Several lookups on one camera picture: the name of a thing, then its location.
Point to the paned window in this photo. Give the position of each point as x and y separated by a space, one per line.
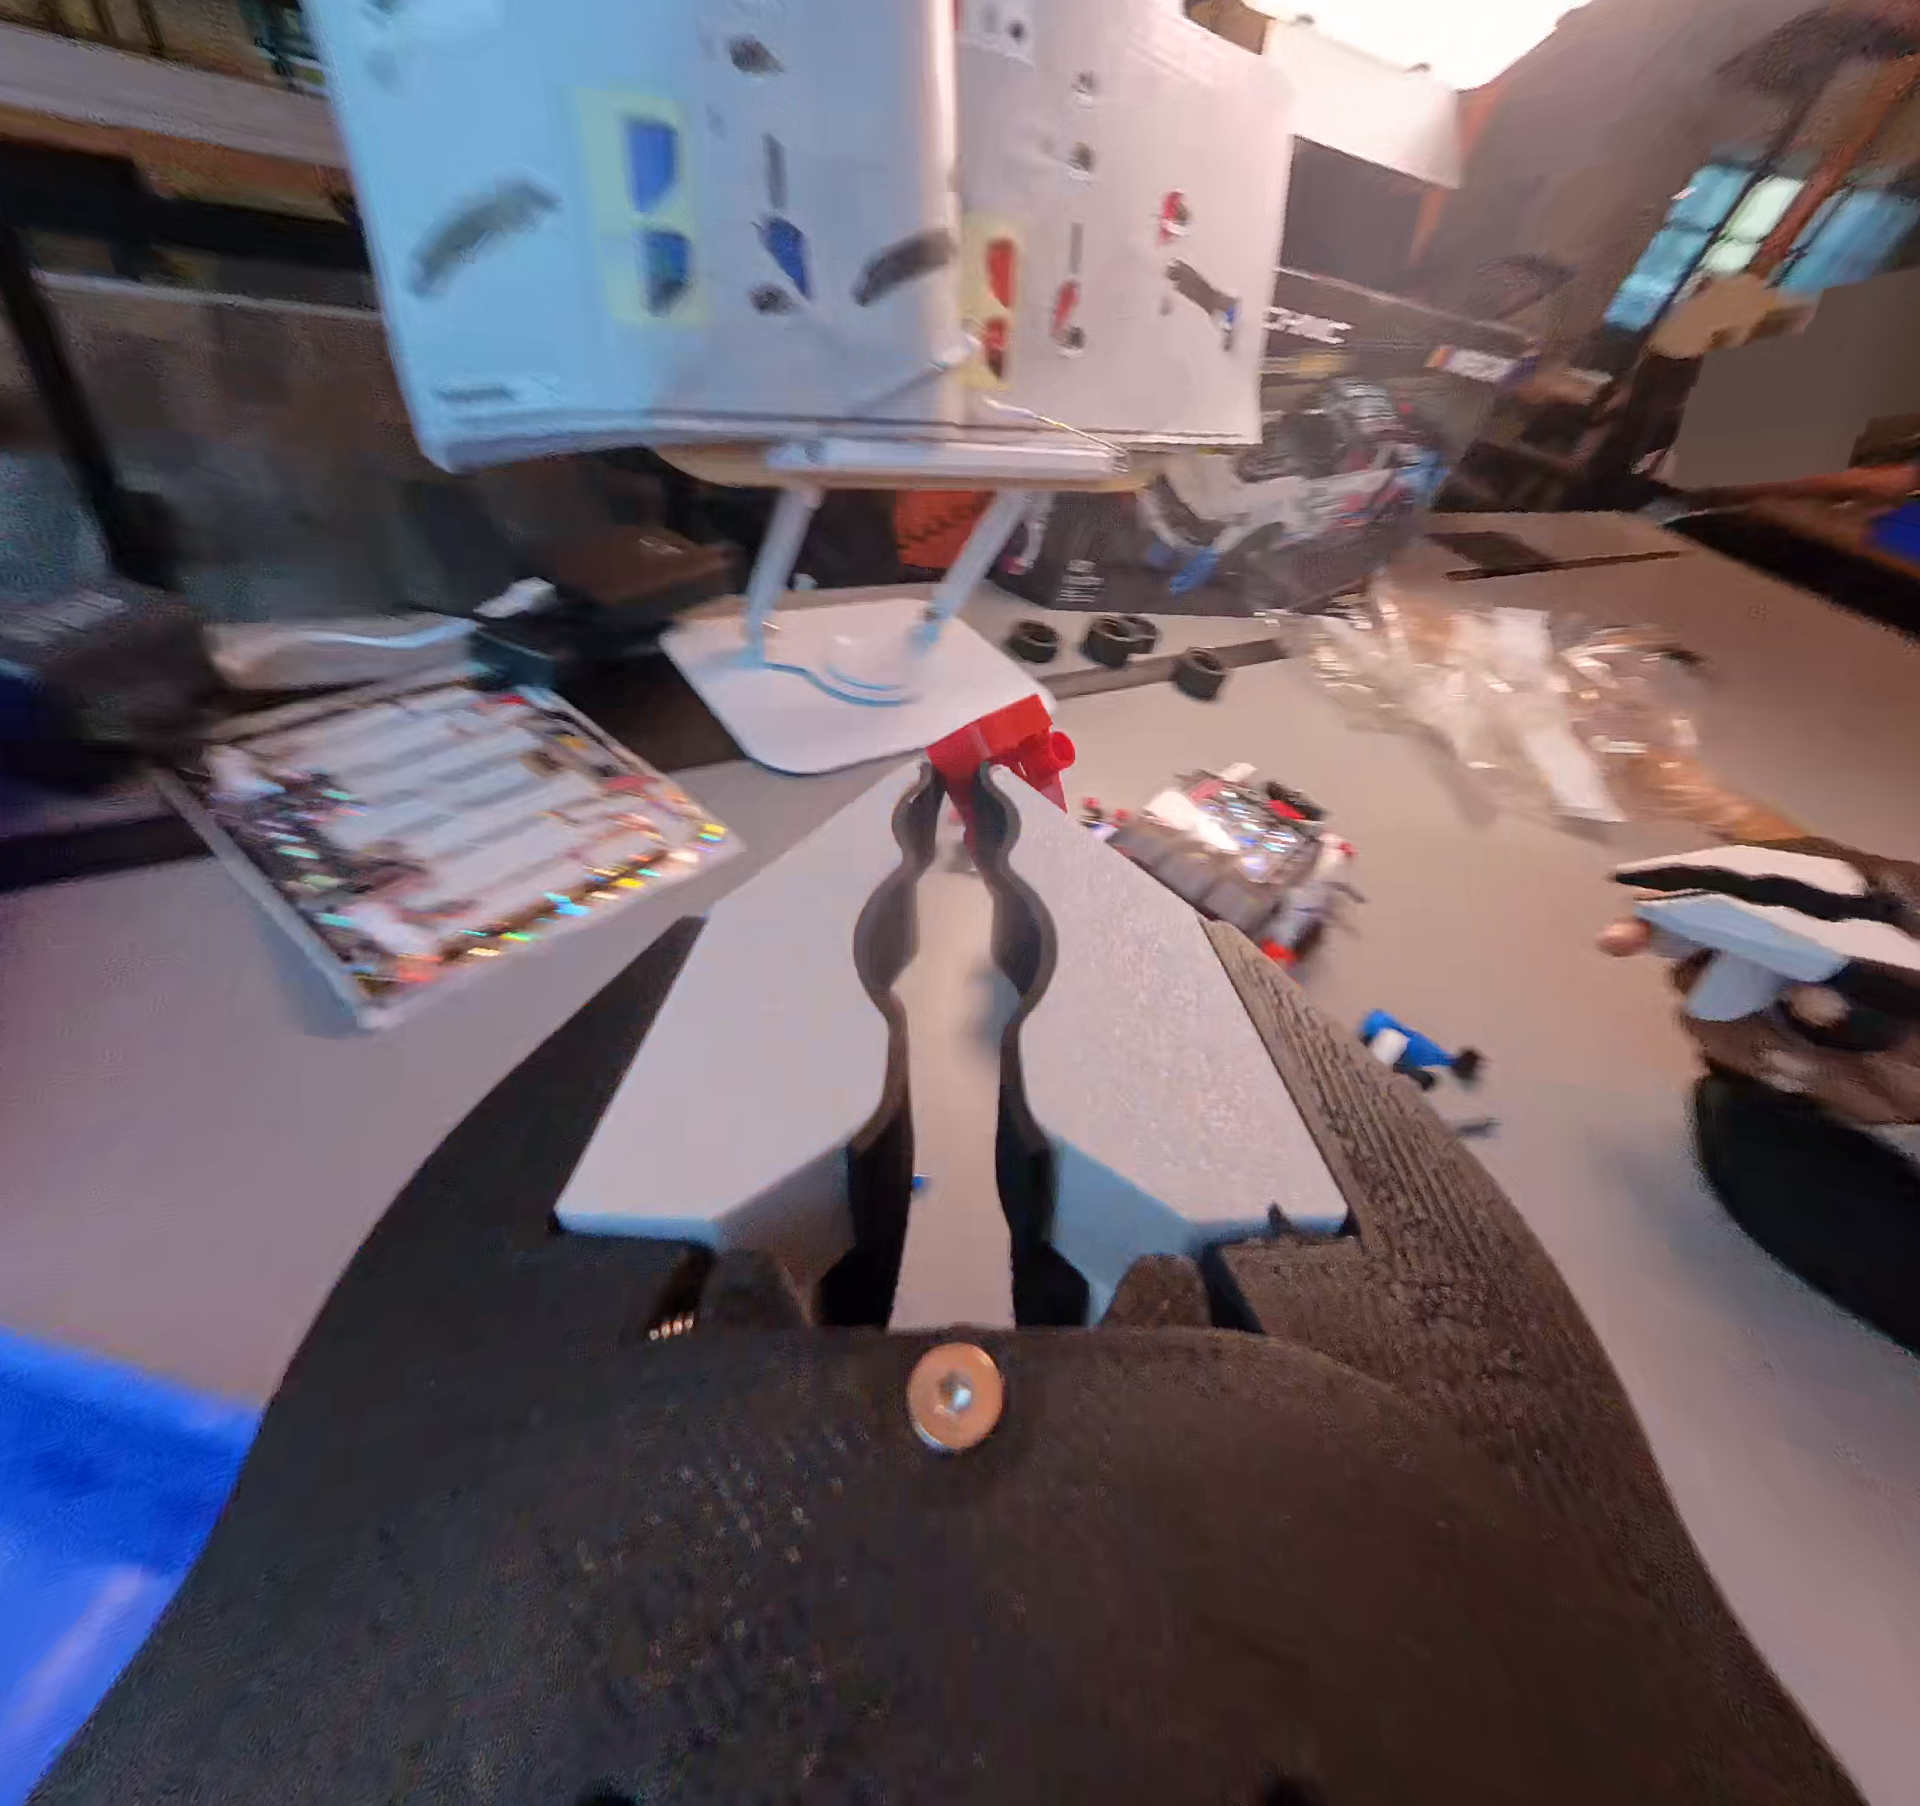
1722 229

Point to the crumpled clear plastic bags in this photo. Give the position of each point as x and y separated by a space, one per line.
1500 696

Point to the open instruction booklet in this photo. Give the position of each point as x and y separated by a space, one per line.
675 156

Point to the black rubber tire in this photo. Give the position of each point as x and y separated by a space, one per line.
1031 641
1143 632
1202 674
1109 647

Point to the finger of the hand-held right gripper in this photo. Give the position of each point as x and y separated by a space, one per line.
1739 867
1747 944

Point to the person's right hand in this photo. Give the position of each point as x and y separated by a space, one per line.
1830 1079

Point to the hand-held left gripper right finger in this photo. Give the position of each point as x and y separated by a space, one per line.
1168 1070

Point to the lego race car model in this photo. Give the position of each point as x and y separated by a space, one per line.
1229 861

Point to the white book stand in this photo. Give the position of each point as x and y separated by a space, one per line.
840 706

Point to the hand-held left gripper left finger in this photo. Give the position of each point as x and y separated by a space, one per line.
735 1070

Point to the holographic sticker sheet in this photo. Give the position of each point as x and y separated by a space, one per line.
446 848

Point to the black lego set box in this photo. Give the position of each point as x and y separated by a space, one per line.
1323 488

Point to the black lego tyres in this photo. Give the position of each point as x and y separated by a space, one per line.
1254 655

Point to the red lego piece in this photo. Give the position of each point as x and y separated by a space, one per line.
1005 767

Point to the black and blue lego subassembly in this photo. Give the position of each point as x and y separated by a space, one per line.
1402 1046

